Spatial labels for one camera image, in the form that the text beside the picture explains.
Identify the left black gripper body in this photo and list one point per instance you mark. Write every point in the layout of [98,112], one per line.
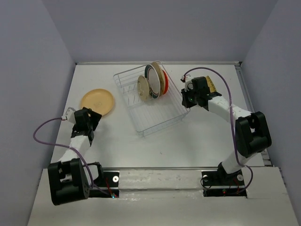
[94,119]

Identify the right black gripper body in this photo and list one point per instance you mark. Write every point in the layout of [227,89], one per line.
[190,97]

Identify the plain yellow round plate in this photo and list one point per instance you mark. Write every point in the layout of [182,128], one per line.
[98,100]

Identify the orange round plate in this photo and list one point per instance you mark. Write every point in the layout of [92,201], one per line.
[166,82]

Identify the cream plate with leaf pattern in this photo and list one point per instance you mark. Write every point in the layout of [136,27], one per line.
[161,77]

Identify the white plate with green rim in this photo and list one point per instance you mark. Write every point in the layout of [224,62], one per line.
[153,80]

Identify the white wire dish rack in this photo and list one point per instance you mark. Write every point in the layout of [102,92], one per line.
[151,115]

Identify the small cream plate with flowers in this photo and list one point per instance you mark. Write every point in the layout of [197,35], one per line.
[143,88]

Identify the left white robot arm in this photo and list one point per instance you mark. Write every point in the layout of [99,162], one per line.
[70,179]

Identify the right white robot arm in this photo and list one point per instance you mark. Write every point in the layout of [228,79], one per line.
[250,130]

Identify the yellow green bamboo-pattern plate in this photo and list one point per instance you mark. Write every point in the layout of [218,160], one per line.
[210,85]

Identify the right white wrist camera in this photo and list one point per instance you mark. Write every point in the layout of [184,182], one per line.
[187,82]

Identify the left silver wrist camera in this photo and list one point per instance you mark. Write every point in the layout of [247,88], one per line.
[69,115]

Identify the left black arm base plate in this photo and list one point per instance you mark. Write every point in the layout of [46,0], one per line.
[109,185]

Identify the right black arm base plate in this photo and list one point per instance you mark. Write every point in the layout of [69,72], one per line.
[213,186]

